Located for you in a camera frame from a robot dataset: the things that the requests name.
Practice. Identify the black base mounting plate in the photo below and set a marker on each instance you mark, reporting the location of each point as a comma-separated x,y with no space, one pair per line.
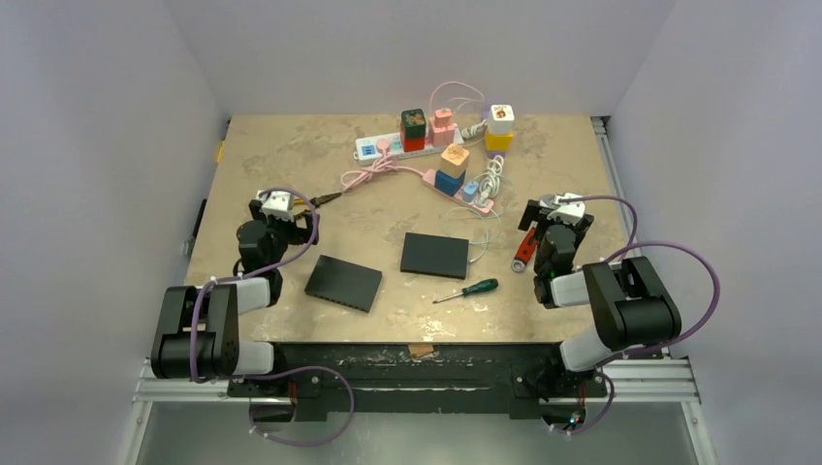
521,381

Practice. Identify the light blue USB charger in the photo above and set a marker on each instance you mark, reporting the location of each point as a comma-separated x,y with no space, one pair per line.
469,191

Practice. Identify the yellow black needle-nose pliers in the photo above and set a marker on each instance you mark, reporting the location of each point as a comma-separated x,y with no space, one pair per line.
319,200

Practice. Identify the white cube adapter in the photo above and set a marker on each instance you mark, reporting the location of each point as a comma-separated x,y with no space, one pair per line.
500,120

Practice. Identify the yellow cube adapter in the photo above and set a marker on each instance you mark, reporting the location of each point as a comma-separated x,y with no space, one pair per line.
498,142

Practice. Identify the black box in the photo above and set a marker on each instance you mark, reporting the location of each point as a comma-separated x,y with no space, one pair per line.
344,283
434,255

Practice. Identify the green cube adapter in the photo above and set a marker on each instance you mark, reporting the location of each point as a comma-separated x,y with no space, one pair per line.
413,124

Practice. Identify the red handled adjustable wrench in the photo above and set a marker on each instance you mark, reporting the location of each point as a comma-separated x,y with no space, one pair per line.
525,252

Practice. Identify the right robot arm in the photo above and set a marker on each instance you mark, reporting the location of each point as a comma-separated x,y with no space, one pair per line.
629,304

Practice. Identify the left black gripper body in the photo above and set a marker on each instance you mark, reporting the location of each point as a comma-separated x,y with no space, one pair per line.
281,232

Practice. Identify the blue cube adapter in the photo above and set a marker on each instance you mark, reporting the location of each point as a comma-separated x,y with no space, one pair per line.
448,184

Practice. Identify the white power strip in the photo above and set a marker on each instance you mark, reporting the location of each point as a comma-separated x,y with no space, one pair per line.
370,149

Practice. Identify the pink power strip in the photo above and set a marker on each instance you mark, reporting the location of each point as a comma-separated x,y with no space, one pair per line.
429,179

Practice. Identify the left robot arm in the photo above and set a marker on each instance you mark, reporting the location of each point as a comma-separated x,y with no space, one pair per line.
197,335

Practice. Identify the aluminium frame rail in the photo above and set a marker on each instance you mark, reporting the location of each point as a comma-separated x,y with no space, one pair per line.
636,381

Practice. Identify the green handled screwdriver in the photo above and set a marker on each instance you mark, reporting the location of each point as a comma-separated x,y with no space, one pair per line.
481,287

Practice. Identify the pink plug adapter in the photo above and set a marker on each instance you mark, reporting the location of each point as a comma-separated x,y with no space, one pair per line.
441,127

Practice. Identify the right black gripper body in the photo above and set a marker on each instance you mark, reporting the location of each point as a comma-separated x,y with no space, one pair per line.
534,216

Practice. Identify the orange cube adapter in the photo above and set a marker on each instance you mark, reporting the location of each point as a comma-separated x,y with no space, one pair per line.
454,160

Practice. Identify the red cube adapter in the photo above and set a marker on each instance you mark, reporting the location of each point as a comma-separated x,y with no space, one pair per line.
411,144

